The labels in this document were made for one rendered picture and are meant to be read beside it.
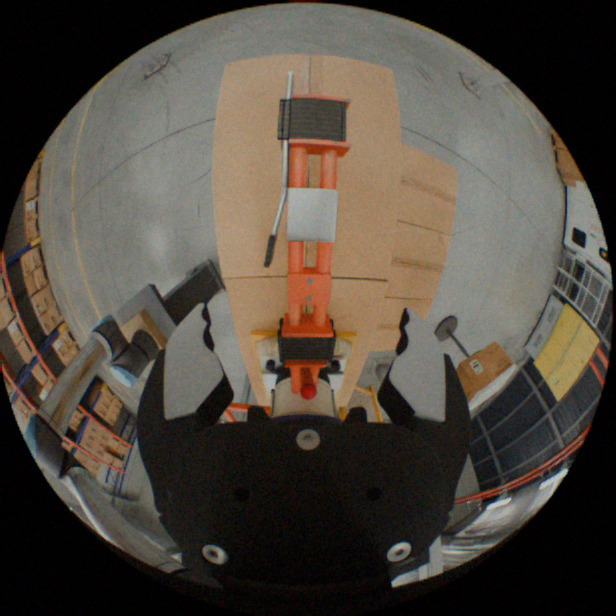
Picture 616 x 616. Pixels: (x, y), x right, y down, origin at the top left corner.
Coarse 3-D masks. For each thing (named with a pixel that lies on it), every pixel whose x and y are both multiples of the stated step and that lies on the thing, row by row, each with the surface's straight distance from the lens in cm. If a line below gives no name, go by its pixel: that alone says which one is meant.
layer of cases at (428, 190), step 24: (408, 168) 95; (432, 168) 104; (408, 192) 92; (432, 192) 101; (456, 192) 114; (408, 216) 92; (432, 216) 101; (408, 240) 93; (432, 240) 102; (408, 264) 97; (432, 264) 107; (408, 288) 103; (432, 288) 114; (384, 312) 103; (384, 336) 115
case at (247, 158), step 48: (240, 96) 50; (336, 96) 47; (384, 96) 52; (240, 144) 42; (384, 144) 44; (240, 192) 40; (384, 192) 42; (240, 240) 40; (336, 240) 39; (384, 240) 42
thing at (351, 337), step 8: (344, 336) 48; (352, 336) 49; (352, 344) 51; (352, 352) 54; (336, 360) 53; (344, 360) 54; (320, 368) 57; (328, 368) 56; (336, 368) 53; (344, 368) 57; (344, 376) 62; (336, 392) 69
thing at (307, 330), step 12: (288, 324) 30; (312, 324) 30; (288, 336) 29; (300, 336) 29; (312, 336) 29; (324, 336) 29; (336, 336) 30; (288, 348) 32; (300, 348) 32; (312, 348) 32; (324, 348) 32; (288, 360) 34; (300, 360) 34; (312, 360) 34; (324, 360) 35
